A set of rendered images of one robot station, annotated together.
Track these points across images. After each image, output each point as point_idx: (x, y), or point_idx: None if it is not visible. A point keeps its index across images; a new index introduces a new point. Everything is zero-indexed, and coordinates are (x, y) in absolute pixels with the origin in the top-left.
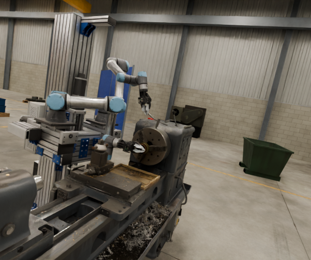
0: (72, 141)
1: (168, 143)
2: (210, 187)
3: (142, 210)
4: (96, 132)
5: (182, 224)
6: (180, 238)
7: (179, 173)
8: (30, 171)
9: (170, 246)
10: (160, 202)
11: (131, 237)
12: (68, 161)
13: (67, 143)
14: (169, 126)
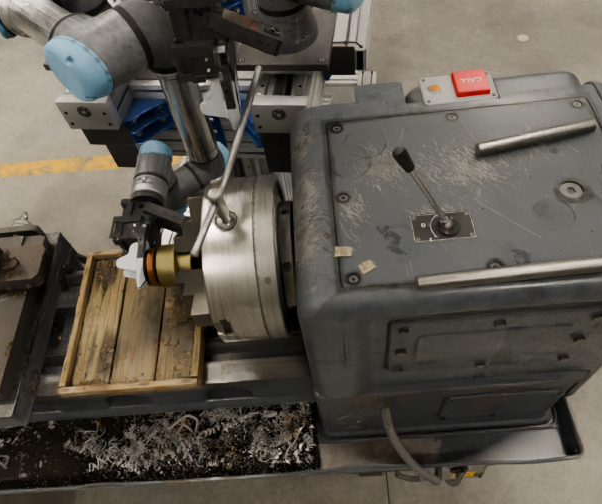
0: (98, 124)
1: (241, 313)
2: None
3: (138, 412)
4: (240, 85)
5: (575, 480)
6: (492, 502)
7: (454, 393)
8: (406, 33)
9: (426, 491)
10: (308, 414)
11: (125, 428)
12: (133, 161)
13: (86, 128)
14: (361, 221)
